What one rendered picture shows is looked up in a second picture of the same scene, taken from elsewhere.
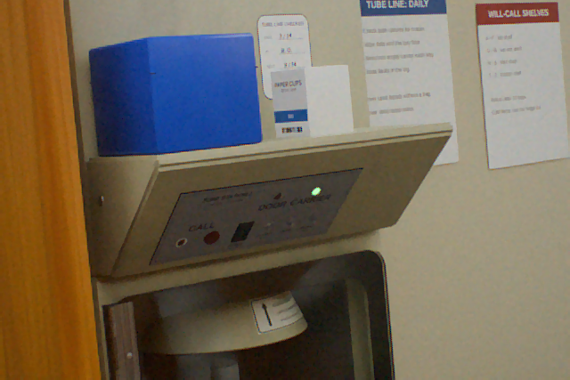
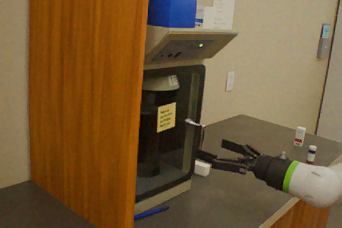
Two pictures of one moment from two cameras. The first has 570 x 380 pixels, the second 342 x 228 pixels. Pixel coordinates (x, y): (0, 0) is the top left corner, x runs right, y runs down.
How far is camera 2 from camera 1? 28 cm
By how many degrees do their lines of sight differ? 17
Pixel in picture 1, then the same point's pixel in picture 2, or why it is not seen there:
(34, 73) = not seen: outside the picture
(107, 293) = not seen: hidden behind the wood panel
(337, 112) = (210, 21)
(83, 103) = not seen: hidden behind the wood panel
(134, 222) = (154, 47)
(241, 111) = (191, 17)
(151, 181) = (165, 36)
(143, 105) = (166, 11)
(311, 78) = (206, 10)
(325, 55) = (201, 1)
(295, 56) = not seen: hidden behind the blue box
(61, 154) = (142, 23)
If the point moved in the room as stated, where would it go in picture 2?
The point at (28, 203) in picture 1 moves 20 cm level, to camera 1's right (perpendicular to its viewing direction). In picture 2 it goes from (127, 37) to (211, 43)
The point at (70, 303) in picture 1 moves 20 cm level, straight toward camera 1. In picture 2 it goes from (137, 72) to (172, 94)
